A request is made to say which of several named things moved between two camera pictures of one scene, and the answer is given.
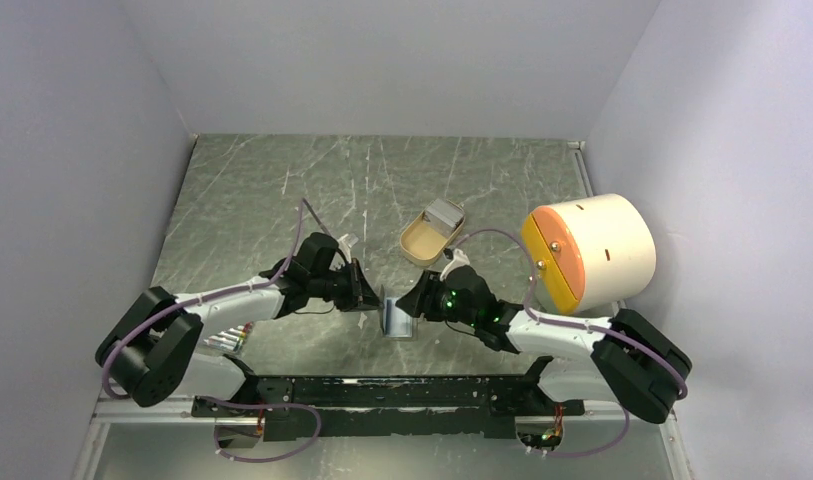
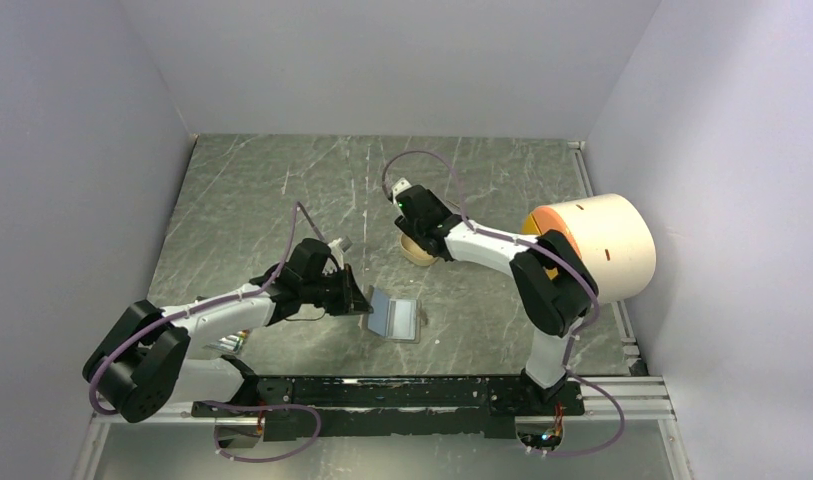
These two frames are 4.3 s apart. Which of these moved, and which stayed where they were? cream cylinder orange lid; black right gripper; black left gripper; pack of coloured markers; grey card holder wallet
Moved: grey card holder wallet; black right gripper
Stayed: cream cylinder orange lid; black left gripper; pack of coloured markers
